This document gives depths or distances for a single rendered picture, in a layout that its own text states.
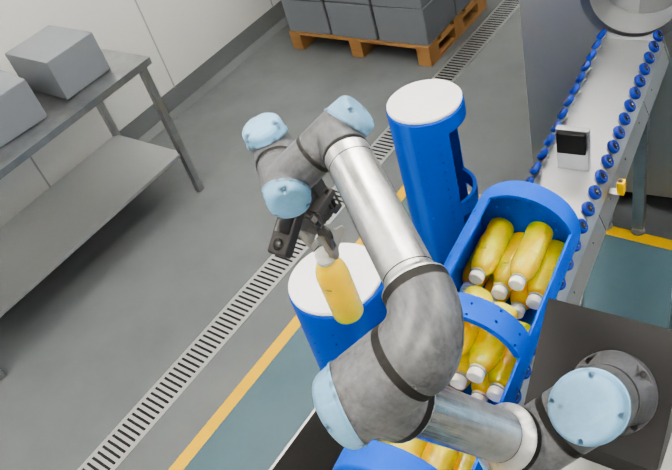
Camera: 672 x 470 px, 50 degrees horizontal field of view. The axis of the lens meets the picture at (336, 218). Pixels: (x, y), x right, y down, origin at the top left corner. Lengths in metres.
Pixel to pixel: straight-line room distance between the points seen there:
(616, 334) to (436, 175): 1.39
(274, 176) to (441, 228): 1.76
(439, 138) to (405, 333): 1.74
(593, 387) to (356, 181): 0.50
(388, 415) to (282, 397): 2.24
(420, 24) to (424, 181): 2.20
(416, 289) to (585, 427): 0.43
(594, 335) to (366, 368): 0.63
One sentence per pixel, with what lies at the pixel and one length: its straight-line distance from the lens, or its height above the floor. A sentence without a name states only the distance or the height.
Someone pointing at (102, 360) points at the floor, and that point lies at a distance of 3.75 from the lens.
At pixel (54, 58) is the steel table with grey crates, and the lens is 3.88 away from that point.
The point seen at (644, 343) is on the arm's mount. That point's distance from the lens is 1.44.
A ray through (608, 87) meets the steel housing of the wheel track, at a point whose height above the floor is 0.93.
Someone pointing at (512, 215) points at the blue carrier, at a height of 1.11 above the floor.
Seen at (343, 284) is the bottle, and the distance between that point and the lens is 1.50.
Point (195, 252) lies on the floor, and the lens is 4.02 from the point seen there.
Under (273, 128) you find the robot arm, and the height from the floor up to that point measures 1.84.
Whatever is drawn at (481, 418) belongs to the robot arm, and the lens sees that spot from 1.14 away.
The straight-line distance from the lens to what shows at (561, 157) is 2.42.
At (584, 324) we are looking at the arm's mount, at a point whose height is 1.35.
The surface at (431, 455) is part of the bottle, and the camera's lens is 1.55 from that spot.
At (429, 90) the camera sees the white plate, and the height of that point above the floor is 1.04.
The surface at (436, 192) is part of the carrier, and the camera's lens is 2.75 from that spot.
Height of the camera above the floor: 2.48
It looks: 40 degrees down
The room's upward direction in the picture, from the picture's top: 18 degrees counter-clockwise
